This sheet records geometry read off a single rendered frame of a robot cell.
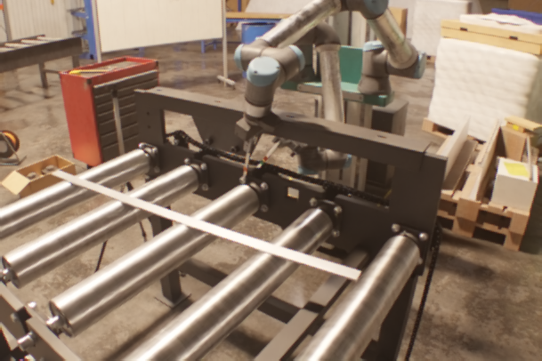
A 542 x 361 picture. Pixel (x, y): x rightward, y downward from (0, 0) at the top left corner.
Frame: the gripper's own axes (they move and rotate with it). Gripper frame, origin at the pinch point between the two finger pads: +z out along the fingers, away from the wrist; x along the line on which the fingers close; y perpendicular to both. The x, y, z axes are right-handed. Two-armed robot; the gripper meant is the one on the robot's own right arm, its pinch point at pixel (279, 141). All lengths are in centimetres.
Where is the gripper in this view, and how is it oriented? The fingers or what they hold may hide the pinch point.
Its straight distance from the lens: 156.6
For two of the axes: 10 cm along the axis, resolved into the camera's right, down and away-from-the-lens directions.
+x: -6.8, -7.0, 2.2
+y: -5.8, 7.0, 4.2
